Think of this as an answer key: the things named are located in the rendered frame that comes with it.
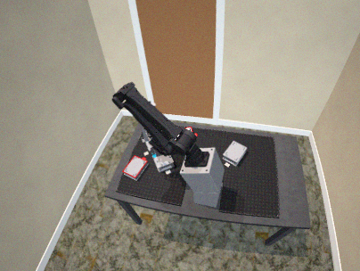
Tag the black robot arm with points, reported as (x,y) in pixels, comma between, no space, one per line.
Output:
(153,120)

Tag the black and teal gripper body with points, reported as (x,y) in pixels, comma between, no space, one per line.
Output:
(155,151)

